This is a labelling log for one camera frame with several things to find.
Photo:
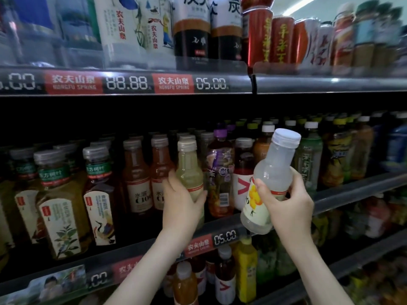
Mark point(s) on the row of tall red cans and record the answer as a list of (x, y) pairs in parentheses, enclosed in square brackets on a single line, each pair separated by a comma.
[(280, 41)]

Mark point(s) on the person's left hand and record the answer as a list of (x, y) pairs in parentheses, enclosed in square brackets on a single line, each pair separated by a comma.
[(181, 209)]

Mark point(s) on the pale lemon drink bottle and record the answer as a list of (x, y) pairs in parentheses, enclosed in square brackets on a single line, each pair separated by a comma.
[(273, 165)]

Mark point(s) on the ceiling light tube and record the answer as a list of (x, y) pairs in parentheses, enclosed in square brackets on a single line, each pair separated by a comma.
[(300, 4)]

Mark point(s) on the pale green C100 bottle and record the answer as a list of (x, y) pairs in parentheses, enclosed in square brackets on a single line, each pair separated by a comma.
[(189, 165)]

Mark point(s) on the row of clear water bottles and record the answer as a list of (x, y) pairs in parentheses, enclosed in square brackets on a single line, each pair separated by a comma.
[(82, 25)]

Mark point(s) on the red shelf price strip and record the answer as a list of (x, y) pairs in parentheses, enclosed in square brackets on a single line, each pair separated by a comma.
[(127, 268), (127, 82)]

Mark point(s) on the person's right forearm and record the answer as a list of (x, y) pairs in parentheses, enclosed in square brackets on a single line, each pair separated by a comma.
[(315, 279)]

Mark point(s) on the person's right hand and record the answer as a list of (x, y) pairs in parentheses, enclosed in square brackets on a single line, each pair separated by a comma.
[(291, 216)]

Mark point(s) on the person's left forearm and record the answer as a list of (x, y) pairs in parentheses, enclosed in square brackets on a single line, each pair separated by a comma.
[(146, 273)]

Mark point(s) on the drinks shelf unit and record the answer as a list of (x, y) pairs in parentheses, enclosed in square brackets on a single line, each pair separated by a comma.
[(356, 190)]

